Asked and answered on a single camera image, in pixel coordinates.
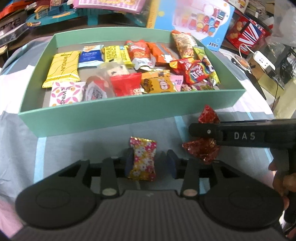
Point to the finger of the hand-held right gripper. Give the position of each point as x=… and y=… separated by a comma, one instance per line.
x=203, y=131

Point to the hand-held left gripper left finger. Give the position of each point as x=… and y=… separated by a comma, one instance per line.
x=128, y=163

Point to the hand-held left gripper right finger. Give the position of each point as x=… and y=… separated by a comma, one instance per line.
x=171, y=163

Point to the flower print gold candy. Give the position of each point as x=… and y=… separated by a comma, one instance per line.
x=142, y=157

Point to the red foil candy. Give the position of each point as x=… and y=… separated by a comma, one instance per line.
x=201, y=150
x=208, y=114

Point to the mint green cardboard box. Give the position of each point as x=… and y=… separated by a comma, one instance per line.
x=115, y=118

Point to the yellow printed snack packet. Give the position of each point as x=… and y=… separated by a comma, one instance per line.
x=115, y=53

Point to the person's right hand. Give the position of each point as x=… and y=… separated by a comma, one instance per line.
x=281, y=183

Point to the green pink candy packet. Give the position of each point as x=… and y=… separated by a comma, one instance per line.
x=203, y=88

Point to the pink cartoon packet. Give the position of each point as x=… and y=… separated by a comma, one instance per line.
x=178, y=82

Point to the rainbow candy packet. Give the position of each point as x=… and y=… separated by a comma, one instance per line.
x=197, y=73

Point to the brown orange cartoon packet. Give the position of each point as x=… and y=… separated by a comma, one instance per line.
x=159, y=84

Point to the small red snack packet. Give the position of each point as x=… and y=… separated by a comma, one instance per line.
x=180, y=66

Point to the green yellow long packet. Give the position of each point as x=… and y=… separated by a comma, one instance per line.
x=203, y=56

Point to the white power strip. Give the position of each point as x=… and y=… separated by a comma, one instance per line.
x=264, y=60

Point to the small jelly cup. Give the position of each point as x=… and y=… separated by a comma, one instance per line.
x=94, y=92

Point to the plain red snack packet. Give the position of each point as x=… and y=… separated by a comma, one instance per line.
x=126, y=84

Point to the orange cracker packet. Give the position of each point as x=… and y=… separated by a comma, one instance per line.
x=183, y=42

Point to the orange crinkled snack packet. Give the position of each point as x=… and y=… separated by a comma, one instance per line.
x=159, y=52

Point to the white pink-patterned packet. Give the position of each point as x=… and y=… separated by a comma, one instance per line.
x=64, y=93

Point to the clear plastic snack packet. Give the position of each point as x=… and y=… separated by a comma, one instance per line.
x=113, y=69

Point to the red flag biscuit tin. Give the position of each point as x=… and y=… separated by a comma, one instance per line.
x=247, y=34

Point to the blue toy shop box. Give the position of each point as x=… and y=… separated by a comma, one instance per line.
x=192, y=20

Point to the blue white snack packet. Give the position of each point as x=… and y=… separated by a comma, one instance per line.
x=91, y=56

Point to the clear plastic bag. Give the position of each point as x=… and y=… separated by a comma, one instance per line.
x=284, y=20

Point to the gold wafer packet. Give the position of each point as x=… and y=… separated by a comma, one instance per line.
x=61, y=68

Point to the teal toy playset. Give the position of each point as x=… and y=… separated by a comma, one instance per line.
x=57, y=16

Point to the black white lettered box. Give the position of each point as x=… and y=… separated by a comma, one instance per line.
x=11, y=25

